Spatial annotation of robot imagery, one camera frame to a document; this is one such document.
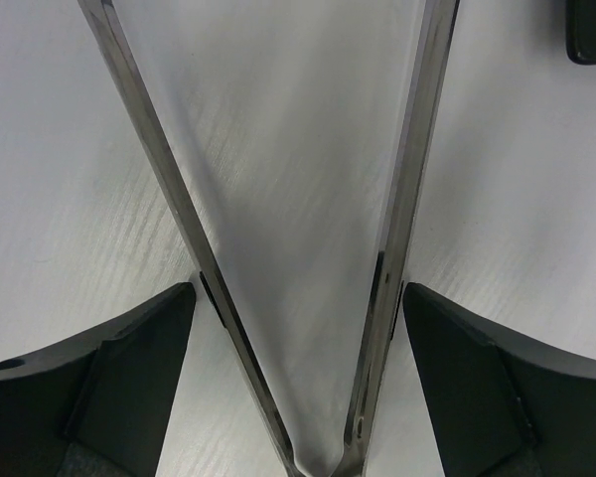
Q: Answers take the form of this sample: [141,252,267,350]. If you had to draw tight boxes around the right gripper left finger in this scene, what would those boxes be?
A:
[0,282,197,476]

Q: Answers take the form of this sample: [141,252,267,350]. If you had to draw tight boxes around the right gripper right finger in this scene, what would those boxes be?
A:
[402,283,596,476]

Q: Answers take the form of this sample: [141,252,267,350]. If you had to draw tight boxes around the metal tongs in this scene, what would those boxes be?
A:
[80,1,459,476]

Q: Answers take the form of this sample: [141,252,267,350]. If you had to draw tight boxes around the square teal black plate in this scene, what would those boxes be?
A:
[565,0,596,65]

